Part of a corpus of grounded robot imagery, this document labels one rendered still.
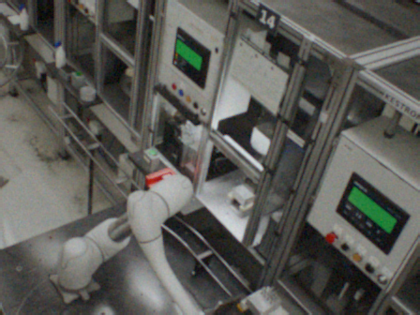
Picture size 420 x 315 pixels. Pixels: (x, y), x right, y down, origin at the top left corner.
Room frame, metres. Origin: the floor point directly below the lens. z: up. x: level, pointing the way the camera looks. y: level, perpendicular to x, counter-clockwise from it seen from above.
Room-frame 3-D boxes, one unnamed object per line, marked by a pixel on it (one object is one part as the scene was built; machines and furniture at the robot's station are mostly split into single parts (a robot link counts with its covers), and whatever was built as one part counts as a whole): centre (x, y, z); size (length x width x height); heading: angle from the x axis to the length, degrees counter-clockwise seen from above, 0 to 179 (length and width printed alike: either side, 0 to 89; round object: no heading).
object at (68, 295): (1.58, 0.46, 0.71); 0.22 x 0.18 x 0.06; 45
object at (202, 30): (2.36, 0.08, 1.60); 0.42 x 0.29 x 0.46; 45
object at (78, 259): (1.60, 0.47, 0.85); 0.18 x 0.16 x 0.22; 150
